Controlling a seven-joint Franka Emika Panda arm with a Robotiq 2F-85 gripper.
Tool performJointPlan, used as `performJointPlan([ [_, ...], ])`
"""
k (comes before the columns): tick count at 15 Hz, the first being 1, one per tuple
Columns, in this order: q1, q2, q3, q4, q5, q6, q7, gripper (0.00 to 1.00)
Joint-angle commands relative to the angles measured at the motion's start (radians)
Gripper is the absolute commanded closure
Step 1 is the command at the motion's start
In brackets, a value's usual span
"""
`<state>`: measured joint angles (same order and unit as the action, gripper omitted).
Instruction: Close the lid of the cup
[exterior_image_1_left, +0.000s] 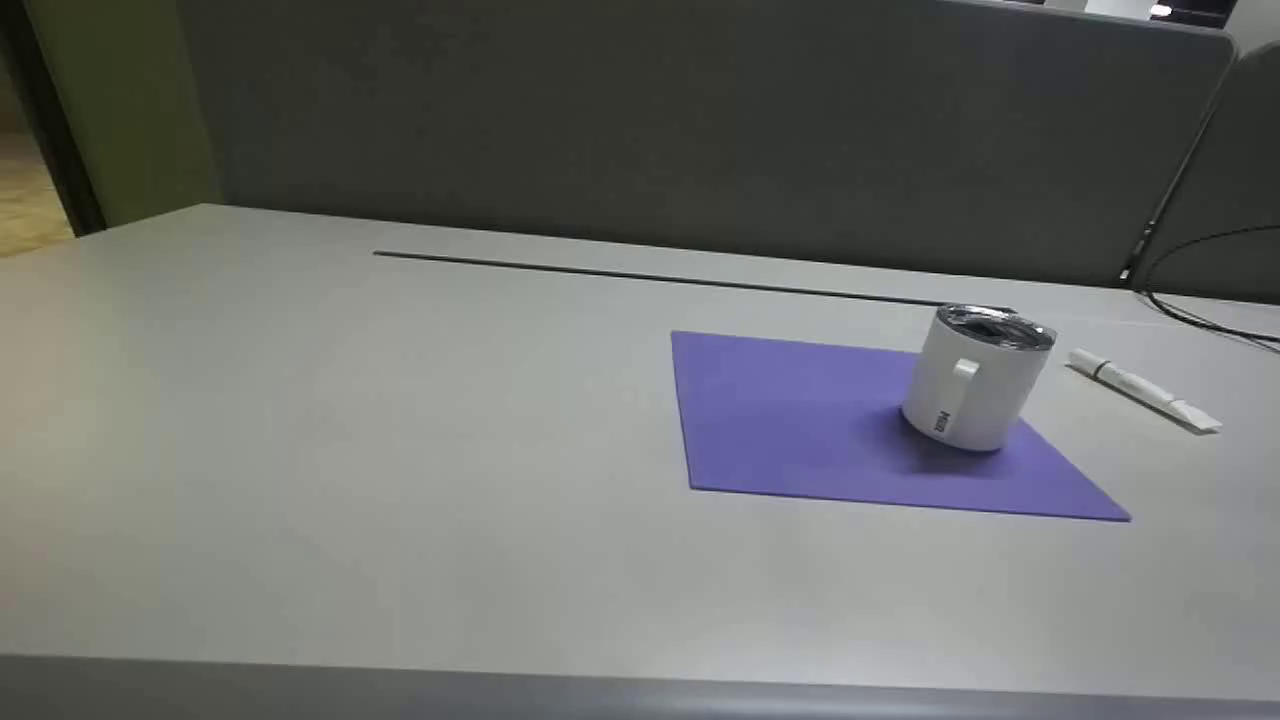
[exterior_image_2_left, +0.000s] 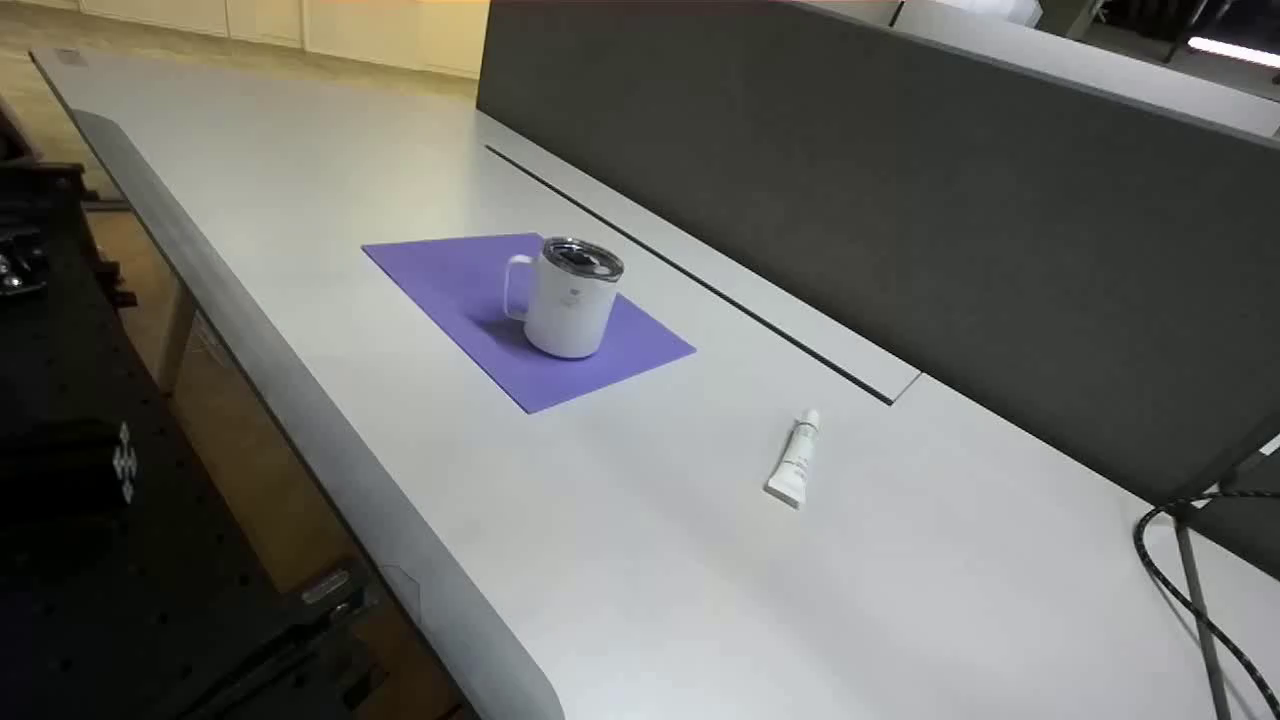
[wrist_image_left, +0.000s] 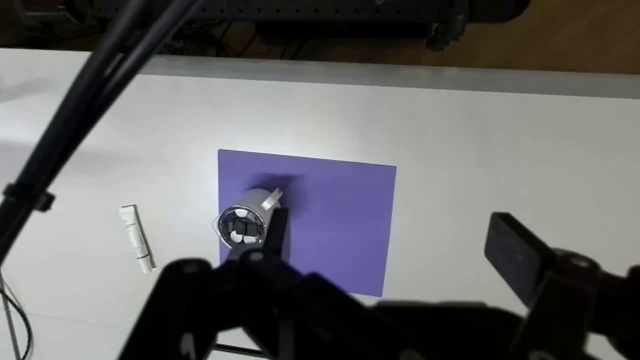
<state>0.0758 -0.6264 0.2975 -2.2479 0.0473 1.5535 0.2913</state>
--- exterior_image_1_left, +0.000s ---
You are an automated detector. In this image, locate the thin black table cable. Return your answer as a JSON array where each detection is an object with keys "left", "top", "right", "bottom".
[{"left": 1117, "top": 218, "right": 1280, "bottom": 350}]

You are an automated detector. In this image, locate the large grey partition panel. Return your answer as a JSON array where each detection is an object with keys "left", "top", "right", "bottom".
[{"left": 177, "top": 0, "right": 1242, "bottom": 291}]

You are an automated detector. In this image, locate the purple square mat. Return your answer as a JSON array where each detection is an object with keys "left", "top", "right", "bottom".
[{"left": 670, "top": 329, "right": 1135, "bottom": 528}]

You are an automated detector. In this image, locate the white cup with handle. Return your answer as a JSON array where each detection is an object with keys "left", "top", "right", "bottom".
[{"left": 899, "top": 301, "right": 1059, "bottom": 455}]

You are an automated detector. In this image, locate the narrow grey partition panel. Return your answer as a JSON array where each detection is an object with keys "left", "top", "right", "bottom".
[{"left": 1129, "top": 43, "right": 1280, "bottom": 302}]

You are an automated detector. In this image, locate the white marker pen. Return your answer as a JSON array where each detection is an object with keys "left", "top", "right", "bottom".
[{"left": 1063, "top": 344, "right": 1225, "bottom": 439}]

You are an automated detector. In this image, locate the dark door frame post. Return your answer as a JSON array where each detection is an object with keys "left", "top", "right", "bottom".
[{"left": 0, "top": 0, "right": 110, "bottom": 238}]

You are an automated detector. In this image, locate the clear cup lid black slider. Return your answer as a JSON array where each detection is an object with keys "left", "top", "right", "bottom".
[{"left": 933, "top": 301, "right": 1059, "bottom": 358}]

